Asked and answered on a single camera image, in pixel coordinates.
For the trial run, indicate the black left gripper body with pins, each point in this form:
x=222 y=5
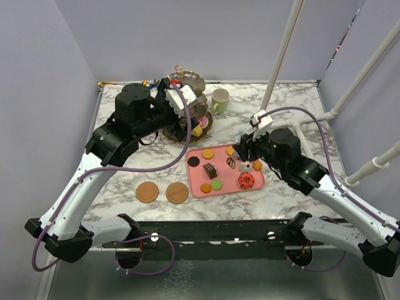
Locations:
x=162 y=115

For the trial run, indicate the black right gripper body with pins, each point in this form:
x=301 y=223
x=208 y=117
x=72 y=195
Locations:
x=255 y=149

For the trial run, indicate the layered square cake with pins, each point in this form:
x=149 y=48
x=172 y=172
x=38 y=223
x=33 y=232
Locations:
x=231 y=162

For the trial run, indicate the yellow cake slice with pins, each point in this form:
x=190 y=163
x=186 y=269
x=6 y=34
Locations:
x=197 y=131

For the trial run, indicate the pink frosted donut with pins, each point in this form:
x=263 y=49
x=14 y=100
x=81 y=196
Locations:
x=204 y=122

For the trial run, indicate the three-tier grey cake stand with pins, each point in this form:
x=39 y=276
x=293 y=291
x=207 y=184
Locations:
x=198 y=85

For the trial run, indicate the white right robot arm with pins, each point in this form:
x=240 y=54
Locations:
x=373 y=235

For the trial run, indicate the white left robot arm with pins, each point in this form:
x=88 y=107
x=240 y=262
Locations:
x=137 y=114

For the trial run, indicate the orange waffle biscuit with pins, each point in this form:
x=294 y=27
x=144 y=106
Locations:
x=230 y=151

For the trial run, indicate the orange flower cookie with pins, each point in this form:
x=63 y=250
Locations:
x=257 y=165

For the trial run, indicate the red frosted donut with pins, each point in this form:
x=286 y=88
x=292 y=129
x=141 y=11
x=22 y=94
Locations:
x=246 y=180

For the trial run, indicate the orange jam biscuit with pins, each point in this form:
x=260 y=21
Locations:
x=207 y=153

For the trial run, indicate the pink serving tray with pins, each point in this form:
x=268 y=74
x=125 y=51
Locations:
x=228 y=176

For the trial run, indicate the chocolate cake slice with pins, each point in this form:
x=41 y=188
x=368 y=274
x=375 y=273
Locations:
x=210 y=170

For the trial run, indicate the black sandwich cookie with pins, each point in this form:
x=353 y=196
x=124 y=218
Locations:
x=193 y=161

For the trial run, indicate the green macaron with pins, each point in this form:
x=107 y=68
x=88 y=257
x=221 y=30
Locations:
x=216 y=184

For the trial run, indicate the chocolate chip cookie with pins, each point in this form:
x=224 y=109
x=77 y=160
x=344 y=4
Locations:
x=205 y=188

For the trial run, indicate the green mug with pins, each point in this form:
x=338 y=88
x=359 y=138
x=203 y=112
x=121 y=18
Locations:
x=220 y=100

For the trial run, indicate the right round wooden coaster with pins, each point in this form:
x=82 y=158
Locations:
x=177 y=192

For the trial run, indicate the round wooden coaster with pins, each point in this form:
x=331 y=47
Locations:
x=177 y=192
x=147 y=192

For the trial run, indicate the left round wooden coaster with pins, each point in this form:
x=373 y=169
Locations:
x=147 y=192

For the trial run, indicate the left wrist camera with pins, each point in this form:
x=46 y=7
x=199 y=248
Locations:
x=175 y=101

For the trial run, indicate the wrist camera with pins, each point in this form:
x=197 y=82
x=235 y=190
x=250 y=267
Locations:
x=261 y=122
x=175 y=101

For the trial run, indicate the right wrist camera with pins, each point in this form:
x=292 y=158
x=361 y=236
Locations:
x=261 y=122

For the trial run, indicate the blue handled pliers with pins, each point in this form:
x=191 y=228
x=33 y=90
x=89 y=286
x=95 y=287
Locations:
x=154 y=84

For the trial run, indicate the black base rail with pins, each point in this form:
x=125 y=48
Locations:
x=210 y=240

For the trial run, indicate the white pvc pipe frame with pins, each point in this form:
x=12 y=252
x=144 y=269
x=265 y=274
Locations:
x=368 y=123

